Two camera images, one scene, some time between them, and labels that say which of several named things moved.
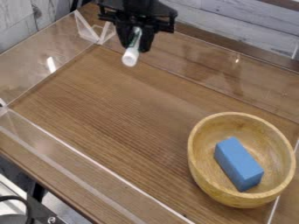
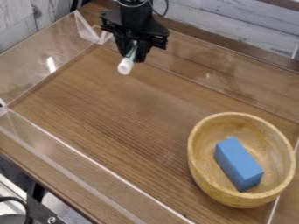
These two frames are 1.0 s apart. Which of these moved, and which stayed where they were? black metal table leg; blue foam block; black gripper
Moved: black gripper
Stayed: blue foam block; black metal table leg
